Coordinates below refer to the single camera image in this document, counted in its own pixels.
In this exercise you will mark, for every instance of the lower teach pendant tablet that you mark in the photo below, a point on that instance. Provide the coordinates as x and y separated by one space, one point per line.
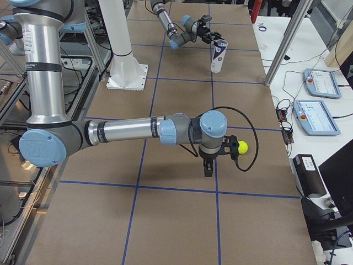
314 118

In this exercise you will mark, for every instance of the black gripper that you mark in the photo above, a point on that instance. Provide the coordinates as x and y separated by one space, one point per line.
205 34
206 157

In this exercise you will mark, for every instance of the Wilson tennis ball can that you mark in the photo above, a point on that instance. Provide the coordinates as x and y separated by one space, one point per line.
218 55

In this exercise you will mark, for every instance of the aluminium frame post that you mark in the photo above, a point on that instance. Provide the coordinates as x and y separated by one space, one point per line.
289 35

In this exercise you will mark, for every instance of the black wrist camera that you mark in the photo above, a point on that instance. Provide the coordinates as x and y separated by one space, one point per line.
205 19

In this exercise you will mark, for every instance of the upper teach pendant tablet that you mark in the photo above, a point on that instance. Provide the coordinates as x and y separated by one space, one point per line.
321 83

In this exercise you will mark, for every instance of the tennis ball with Roland Garros print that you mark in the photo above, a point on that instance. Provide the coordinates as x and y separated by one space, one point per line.
243 147

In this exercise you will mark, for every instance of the small electronics board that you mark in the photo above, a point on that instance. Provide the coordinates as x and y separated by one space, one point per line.
281 114

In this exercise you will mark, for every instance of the black box with white label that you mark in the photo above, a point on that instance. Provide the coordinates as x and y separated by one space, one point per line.
308 176

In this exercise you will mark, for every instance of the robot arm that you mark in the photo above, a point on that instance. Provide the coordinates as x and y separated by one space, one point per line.
52 136
193 28

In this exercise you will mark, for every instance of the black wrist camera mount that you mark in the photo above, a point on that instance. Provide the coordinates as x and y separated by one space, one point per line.
230 146

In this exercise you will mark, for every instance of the black monitor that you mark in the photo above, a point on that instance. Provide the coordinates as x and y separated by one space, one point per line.
336 173

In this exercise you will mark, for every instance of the teach pendant tablet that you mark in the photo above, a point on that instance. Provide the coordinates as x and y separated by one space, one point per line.
314 118
321 83

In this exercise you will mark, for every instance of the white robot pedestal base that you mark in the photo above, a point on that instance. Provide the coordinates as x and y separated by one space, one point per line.
125 72

